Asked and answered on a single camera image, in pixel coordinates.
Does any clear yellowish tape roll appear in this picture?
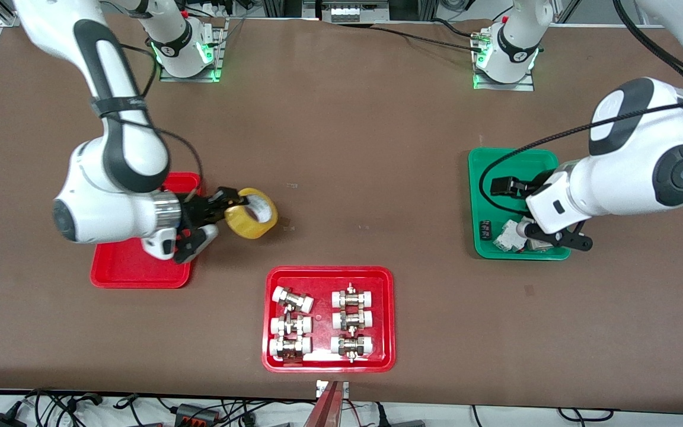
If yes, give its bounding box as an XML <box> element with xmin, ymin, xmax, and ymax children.
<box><xmin>224</xmin><ymin>187</ymin><xmax>279</xmax><ymax>240</ymax></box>

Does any black orange power strip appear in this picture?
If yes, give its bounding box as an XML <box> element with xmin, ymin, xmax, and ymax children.
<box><xmin>174</xmin><ymin>403</ymin><xmax>222</xmax><ymax>426</ymax></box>

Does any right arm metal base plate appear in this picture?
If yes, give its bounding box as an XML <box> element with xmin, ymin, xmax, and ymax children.
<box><xmin>159</xmin><ymin>18</ymin><xmax>224</xmax><ymax>82</ymax></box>

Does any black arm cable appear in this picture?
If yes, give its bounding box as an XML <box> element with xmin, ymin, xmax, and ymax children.
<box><xmin>479</xmin><ymin>0</ymin><xmax>683</xmax><ymax>219</ymax></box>
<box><xmin>119</xmin><ymin>42</ymin><xmax>205</xmax><ymax>205</ymax></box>

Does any green plastic tray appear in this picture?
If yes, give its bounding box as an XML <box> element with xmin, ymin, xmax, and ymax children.
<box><xmin>468</xmin><ymin>147</ymin><xmax>572</xmax><ymax>261</ymax></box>

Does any small white label plate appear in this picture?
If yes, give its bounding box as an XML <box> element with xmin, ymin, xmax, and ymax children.
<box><xmin>316</xmin><ymin>380</ymin><xmax>350</xmax><ymax>399</ymax></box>

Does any white-capped metal pipe fitting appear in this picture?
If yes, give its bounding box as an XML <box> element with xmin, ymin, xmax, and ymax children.
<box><xmin>330</xmin><ymin>333</ymin><xmax>375</xmax><ymax>362</ymax></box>
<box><xmin>332</xmin><ymin>308</ymin><xmax>374</xmax><ymax>330</ymax></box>
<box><xmin>269</xmin><ymin>336</ymin><xmax>312</xmax><ymax>360</ymax></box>
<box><xmin>270</xmin><ymin>314</ymin><xmax>313</xmax><ymax>336</ymax></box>
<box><xmin>331</xmin><ymin>283</ymin><xmax>375</xmax><ymax>309</ymax></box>
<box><xmin>272</xmin><ymin>286</ymin><xmax>315</xmax><ymax>314</ymax></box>

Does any white terminal block unit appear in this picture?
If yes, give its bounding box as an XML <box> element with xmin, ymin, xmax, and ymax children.
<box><xmin>318</xmin><ymin>0</ymin><xmax>391</xmax><ymax>24</ymax></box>

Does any white circuit breaker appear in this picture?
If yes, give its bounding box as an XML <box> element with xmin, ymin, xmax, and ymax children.
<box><xmin>493</xmin><ymin>219</ymin><xmax>526</xmax><ymax>254</ymax></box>

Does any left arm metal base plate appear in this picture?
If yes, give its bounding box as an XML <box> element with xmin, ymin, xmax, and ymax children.
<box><xmin>473</xmin><ymin>27</ymin><xmax>536</xmax><ymax>92</ymax></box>

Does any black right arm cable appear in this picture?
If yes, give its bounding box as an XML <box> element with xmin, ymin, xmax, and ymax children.
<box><xmin>119</xmin><ymin>42</ymin><xmax>205</xmax><ymax>205</ymax></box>

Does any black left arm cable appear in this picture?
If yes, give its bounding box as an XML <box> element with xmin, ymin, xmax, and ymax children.
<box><xmin>479</xmin><ymin>0</ymin><xmax>683</xmax><ymax>219</ymax></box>

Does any red plastic tray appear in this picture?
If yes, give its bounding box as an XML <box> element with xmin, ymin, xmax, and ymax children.
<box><xmin>261</xmin><ymin>266</ymin><xmax>397</xmax><ymax>374</ymax></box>
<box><xmin>90</xmin><ymin>172</ymin><xmax>203</xmax><ymax>289</ymax></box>

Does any aluminium profile bar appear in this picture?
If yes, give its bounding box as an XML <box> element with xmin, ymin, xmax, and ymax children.
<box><xmin>303</xmin><ymin>381</ymin><xmax>342</xmax><ymax>427</ymax></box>

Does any black cable on table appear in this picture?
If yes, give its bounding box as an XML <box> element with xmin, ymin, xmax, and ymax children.
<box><xmin>371</xmin><ymin>25</ymin><xmax>487</xmax><ymax>53</ymax></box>

